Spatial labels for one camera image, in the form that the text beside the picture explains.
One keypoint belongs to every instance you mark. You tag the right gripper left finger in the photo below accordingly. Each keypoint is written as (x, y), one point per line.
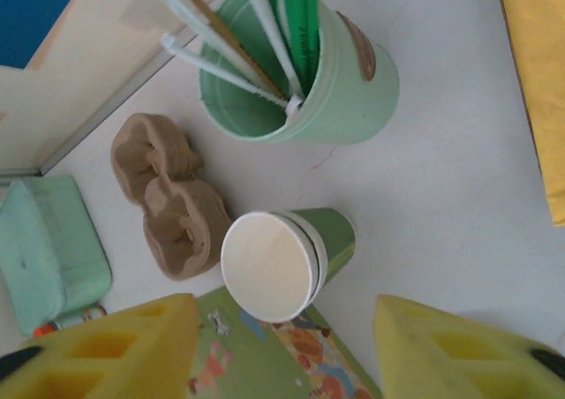
(88, 363)

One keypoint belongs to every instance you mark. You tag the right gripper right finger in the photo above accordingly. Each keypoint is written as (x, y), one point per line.
(463, 363)

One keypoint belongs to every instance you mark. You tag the printed white paper bag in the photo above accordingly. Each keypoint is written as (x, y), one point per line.
(265, 363)

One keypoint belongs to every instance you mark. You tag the yellow paper napkin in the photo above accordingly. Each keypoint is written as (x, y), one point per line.
(543, 85)

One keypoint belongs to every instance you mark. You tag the clear bottle orange cap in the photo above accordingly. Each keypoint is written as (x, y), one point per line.
(44, 329)

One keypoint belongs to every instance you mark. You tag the mint green lidded container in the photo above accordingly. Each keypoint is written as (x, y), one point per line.
(44, 249)

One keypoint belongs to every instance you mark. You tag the cardboard cup carrier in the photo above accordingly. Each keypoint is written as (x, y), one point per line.
(176, 213)

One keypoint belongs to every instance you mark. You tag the mint green straw holder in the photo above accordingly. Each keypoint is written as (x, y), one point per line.
(344, 107)

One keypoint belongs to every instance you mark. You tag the white wrapped straw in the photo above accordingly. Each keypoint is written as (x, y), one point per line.
(270, 32)
(212, 65)

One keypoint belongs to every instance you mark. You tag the straws and stirrers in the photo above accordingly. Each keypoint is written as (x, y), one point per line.
(220, 29)

